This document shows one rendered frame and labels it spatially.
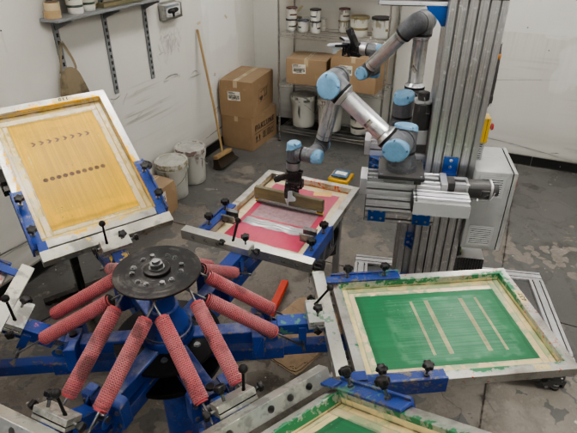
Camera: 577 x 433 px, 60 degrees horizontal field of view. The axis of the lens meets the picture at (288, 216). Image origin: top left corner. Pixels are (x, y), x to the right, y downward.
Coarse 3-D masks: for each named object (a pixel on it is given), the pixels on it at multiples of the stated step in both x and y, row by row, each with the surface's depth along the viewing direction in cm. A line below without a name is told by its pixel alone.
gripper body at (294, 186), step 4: (288, 172) 261; (292, 172) 261; (296, 172) 261; (300, 172) 261; (292, 176) 264; (296, 176) 263; (300, 176) 262; (288, 180) 266; (292, 180) 265; (296, 180) 264; (300, 180) 263; (288, 184) 265; (292, 184) 264; (296, 184) 263; (300, 184) 266; (288, 188) 267; (292, 188) 267; (296, 188) 265; (300, 188) 268
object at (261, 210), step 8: (304, 192) 293; (256, 208) 277; (264, 208) 277; (272, 208) 277; (280, 208) 277; (256, 216) 270; (264, 216) 270; (272, 216) 270; (280, 216) 270; (240, 224) 263; (248, 224) 263; (232, 232) 257; (240, 232) 257; (248, 232) 257; (256, 232) 257; (264, 232) 257; (248, 240) 251; (256, 240) 251
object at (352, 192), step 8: (264, 176) 303; (272, 176) 308; (304, 176) 303; (256, 184) 294; (264, 184) 301; (304, 184) 301; (312, 184) 299; (320, 184) 296; (328, 184) 294; (336, 184) 294; (248, 192) 285; (344, 192) 292; (352, 192) 285; (240, 200) 277; (248, 200) 285; (344, 200) 277; (352, 200) 281; (344, 208) 270; (336, 216) 263; (216, 224) 256; (336, 224) 260
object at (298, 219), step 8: (312, 192) 293; (328, 200) 285; (336, 200) 285; (328, 208) 277; (288, 216) 270; (296, 216) 270; (304, 216) 270; (312, 216) 270; (320, 216) 270; (288, 224) 263; (296, 224) 263; (304, 224) 263; (312, 224) 263; (272, 232) 257; (280, 232) 257; (264, 240) 251; (272, 240) 251; (280, 240) 251; (288, 240) 251; (296, 240) 251; (288, 248) 244; (296, 248) 244
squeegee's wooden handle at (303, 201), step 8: (256, 192) 280; (264, 192) 277; (272, 192) 275; (280, 192) 273; (272, 200) 277; (280, 200) 275; (296, 200) 271; (304, 200) 268; (312, 200) 266; (320, 200) 265; (312, 208) 269; (320, 208) 266
